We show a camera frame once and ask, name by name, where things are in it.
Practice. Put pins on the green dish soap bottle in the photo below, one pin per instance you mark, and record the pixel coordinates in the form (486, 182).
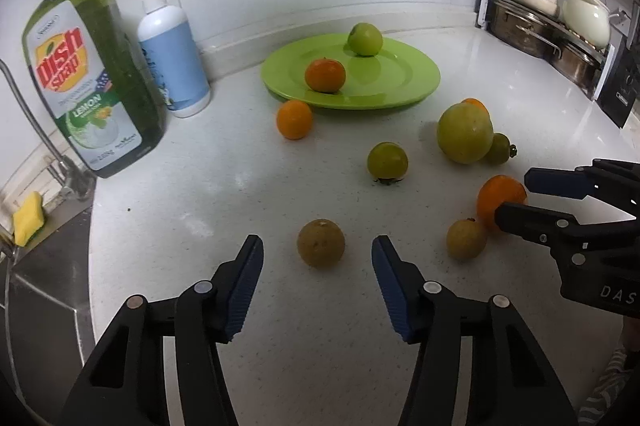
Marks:
(87, 77)

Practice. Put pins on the steel sink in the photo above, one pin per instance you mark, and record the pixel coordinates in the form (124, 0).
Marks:
(46, 327)

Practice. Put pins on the green plate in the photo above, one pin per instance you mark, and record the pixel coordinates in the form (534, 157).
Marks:
(397, 76)

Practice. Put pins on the green apple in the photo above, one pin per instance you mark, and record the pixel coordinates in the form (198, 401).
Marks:
(365, 39)

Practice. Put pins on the white blue pump bottle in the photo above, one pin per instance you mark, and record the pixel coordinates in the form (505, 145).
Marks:
(167, 43)

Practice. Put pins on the orange tangerine on plate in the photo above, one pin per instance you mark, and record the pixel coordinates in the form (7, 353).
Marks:
(325, 75)

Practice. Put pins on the small brownish fruit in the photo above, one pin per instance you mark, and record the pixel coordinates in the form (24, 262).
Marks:
(321, 244)

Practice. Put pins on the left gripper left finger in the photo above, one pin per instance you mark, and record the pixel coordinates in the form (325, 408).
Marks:
(123, 381)

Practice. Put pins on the small green round fruit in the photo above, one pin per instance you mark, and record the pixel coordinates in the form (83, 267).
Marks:
(387, 162)

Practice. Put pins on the small orange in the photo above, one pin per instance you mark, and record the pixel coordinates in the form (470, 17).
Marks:
(477, 103)

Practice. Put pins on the large yellow-green pear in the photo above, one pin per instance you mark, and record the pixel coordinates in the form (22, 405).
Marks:
(465, 133)

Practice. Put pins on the black appliance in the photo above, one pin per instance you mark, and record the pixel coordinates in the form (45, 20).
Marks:
(621, 88)

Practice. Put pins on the white ceramic pot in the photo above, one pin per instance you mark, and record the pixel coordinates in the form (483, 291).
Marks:
(590, 19)

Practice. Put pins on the stainless steel pot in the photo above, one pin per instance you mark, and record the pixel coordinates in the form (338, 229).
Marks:
(522, 29)

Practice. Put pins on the large orange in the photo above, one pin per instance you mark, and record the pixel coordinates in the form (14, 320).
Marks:
(495, 191)

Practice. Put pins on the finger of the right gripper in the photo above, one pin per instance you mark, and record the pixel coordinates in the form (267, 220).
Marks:
(541, 226)
(561, 183)

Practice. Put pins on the yellow sponge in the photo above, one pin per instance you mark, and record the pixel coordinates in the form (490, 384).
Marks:
(28, 219)

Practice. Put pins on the small yellow-brown fruit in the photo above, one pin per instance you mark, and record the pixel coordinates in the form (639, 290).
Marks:
(466, 239)

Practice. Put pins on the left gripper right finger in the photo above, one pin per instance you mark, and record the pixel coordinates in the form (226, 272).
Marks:
(512, 380)

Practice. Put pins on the small green fruit with stem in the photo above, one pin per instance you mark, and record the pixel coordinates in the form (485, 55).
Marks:
(501, 150)

